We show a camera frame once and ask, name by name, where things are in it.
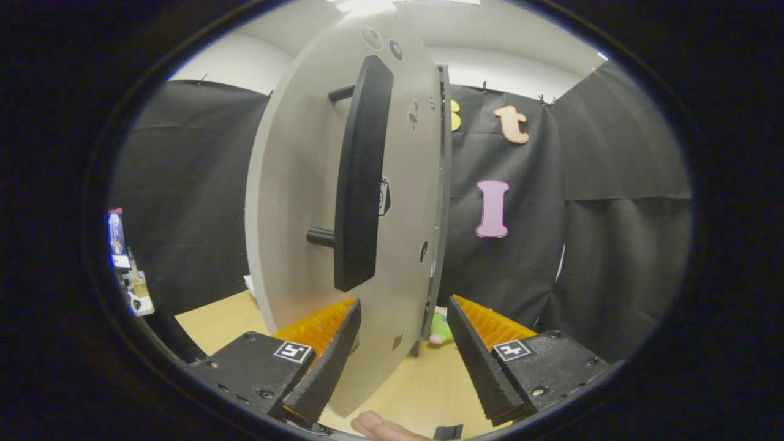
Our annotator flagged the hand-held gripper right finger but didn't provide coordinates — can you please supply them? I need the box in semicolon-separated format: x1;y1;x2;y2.
445;295;614;427

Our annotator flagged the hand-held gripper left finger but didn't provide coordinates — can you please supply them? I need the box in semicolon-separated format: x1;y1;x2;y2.
189;298;363;428

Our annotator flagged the white shoe cabinet door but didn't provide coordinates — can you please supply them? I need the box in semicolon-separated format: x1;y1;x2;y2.
244;9;445;418

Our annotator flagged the grey shoe cabinet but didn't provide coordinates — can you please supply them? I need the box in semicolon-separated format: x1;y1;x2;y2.
419;64;454;358

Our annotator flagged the black door handle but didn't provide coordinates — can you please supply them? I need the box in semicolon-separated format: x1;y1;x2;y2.
306;55;395;293

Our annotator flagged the green plush toy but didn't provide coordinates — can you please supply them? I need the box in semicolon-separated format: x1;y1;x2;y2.
428;306;456;345

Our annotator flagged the black backdrop cloth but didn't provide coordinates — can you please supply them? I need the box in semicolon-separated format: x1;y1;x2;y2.
110;60;694;363

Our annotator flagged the white side desk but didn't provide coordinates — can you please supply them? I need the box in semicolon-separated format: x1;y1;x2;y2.
114;248;156;318

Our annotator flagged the long ceiling light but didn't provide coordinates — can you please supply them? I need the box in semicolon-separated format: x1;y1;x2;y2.
331;0;482;13

